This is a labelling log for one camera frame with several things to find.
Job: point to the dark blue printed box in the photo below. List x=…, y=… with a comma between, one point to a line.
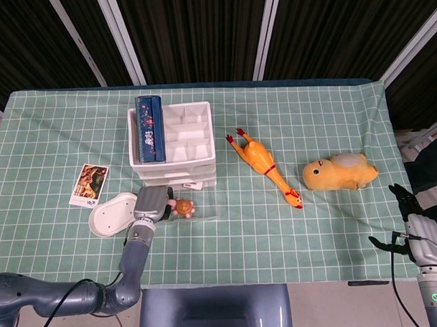
x=151, y=130

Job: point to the pink brown turtle toy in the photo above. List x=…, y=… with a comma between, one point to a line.
x=183, y=207

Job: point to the white frame pole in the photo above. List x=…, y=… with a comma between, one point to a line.
x=78, y=43
x=267, y=32
x=122, y=41
x=412, y=49

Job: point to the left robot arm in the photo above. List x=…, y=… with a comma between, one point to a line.
x=135, y=259

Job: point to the yellow rubber chicken toy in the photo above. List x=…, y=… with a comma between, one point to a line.
x=257, y=155

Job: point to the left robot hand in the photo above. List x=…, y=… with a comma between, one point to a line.
x=151, y=205

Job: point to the black pleated curtain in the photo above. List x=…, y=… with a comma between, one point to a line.
x=199, y=31

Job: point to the blue grey robot torso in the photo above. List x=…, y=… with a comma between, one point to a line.
x=213, y=310

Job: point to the yellow plush duck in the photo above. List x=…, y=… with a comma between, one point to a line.
x=333, y=174

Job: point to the picture card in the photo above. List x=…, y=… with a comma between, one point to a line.
x=90, y=182

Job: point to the green checkered tablecloth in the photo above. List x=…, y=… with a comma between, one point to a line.
x=242, y=241

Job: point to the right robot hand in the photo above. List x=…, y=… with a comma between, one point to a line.
x=426, y=242

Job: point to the white metal rack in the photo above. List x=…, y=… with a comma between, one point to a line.
x=415, y=138

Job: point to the white plastic drawer organizer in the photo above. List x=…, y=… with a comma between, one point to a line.
x=188, y=132

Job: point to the clear drawer holding brown charm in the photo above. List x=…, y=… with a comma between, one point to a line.
x=179, y=175

